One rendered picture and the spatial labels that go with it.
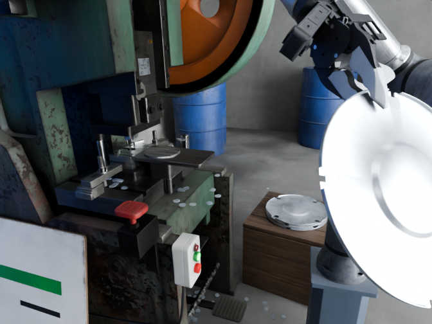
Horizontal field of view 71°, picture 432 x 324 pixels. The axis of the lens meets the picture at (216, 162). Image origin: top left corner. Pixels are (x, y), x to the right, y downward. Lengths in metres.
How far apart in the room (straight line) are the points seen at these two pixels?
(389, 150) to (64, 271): 0.99
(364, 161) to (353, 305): 0.71
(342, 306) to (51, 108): 1.09
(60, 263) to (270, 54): 3.64
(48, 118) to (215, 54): 0.65
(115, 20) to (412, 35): 3.70
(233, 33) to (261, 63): 3.03
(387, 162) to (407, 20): 3.81
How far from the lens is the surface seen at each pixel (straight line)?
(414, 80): 0.83
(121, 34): 0.89
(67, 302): 1.19
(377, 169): 0.44
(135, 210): 0.75
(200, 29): 1.34
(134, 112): 1.00
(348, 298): 1.07
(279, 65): 4.23
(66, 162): 1.16
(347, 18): 0.51
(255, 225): 1.43
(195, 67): 1.31
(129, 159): 1.06
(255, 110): 4.36
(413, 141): 0.52
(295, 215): 1.48
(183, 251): 0.83
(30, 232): 1.20
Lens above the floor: 1.12
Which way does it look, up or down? 21 degrees down
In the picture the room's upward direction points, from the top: 1 degrees counter-clockwise
